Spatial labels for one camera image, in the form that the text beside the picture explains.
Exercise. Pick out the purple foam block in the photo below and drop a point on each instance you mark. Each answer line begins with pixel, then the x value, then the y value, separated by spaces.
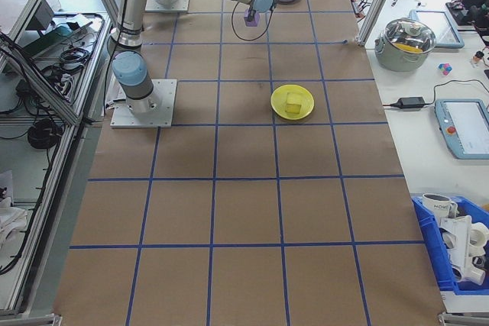
pixel 257 20

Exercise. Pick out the yellow foam block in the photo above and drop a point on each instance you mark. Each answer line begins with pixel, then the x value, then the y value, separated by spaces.
pixel 293 104

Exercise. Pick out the yellow plastic plate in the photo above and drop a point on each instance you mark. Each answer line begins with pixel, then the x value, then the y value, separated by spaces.
pixel 279 106

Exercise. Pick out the glass pot lid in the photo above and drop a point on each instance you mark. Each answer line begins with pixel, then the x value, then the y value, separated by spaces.
pixel 397 32

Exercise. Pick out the stainless steel pot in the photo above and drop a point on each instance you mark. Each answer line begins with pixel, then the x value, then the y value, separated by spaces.
pixel 401 62

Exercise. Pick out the yellow item inside pot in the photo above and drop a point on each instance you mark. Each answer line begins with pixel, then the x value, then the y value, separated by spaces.
pixel 410 48

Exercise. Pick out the black power adapter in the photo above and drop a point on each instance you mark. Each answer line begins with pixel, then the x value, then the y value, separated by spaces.
pixel 410 102

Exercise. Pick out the green board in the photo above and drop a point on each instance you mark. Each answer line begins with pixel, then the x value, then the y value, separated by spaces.
pixel 57 36

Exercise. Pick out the white power strip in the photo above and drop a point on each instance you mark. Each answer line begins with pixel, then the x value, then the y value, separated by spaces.
pixel 65 83

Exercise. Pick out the colourful toy cube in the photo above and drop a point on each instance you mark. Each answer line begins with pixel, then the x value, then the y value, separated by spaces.
pixel 444 69

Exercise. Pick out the grey metal box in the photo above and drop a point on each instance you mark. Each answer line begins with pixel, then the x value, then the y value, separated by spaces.
pixel 42 15

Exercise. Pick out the white side table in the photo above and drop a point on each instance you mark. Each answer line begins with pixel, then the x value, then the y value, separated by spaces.
pixel 420 142

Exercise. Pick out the dark sleeved person arm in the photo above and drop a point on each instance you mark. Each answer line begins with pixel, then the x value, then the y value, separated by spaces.
pixel 477 13

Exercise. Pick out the small bottle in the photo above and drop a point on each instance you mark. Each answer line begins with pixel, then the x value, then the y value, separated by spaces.
pixel 476 59

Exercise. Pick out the white printed mug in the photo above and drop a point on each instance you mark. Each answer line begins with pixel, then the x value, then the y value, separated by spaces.
pixel 439 207

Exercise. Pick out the blue storage bin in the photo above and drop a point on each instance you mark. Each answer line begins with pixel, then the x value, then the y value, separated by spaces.
pixel 428 242

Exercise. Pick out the crumpled white cloth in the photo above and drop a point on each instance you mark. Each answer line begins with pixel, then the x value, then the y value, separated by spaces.
pixel 9 211

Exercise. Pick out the white pipe fittings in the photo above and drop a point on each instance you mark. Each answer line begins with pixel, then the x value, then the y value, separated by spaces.
pixel 464 249

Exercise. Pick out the aluminium profile bar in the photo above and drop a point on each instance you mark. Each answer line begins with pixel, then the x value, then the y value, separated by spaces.
pixel 30 319
pixel 464 319

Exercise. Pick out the aluminium frame post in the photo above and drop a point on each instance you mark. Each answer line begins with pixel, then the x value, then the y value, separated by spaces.
pixel 376 1

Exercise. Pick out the V-shaped metal bar frame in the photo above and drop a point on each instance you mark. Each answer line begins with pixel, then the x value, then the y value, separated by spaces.
pixel 42 223

